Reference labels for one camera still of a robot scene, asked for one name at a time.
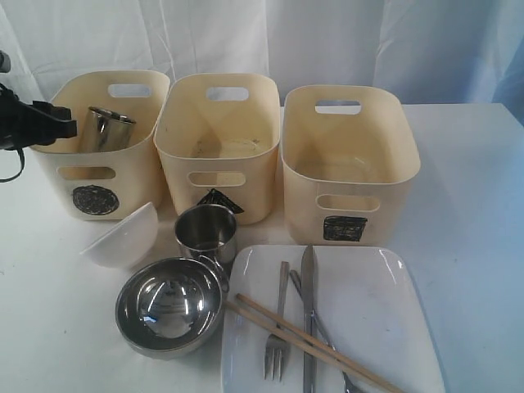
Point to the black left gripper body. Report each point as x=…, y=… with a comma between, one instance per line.
x=14, y=135

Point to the white backdrop curtain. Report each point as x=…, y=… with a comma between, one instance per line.
x=422, y=51

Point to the steel table knife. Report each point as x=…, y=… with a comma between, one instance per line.
x=307, y=295

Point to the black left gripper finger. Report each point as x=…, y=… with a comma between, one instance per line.
x=49, y=132
x=56, y=112

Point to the steel mug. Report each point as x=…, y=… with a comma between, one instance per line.
x=209, y=230
x=105, y=130

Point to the white ceramic bowl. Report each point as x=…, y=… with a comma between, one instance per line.
x=126, y=243

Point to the cream bin with square mark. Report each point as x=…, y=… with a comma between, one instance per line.
x=349, y=158

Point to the stainless steel bowl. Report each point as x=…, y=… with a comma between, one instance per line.
x=172, y=307

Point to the lower wooden chopstick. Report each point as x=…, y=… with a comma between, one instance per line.
x=319, y=351

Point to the cream bin with circle mark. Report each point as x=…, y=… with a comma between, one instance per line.
x=108, y=185

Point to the white rectangular plate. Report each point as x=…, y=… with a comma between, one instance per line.
x=365, y=297

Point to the cream bin with triangle mark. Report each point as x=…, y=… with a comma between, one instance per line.
x=217, y=139

